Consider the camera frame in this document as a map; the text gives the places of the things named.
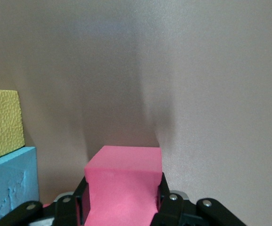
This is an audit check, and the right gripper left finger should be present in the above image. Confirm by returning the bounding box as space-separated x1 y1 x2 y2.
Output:
54 175 91 226

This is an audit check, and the cyan foam cube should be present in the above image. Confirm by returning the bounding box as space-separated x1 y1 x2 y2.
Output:
0 146 40 226

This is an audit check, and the yellow foam cube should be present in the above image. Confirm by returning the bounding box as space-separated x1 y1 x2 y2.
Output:
0 89 25 163

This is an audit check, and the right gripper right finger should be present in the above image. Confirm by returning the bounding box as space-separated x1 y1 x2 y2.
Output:
151 172 197 226

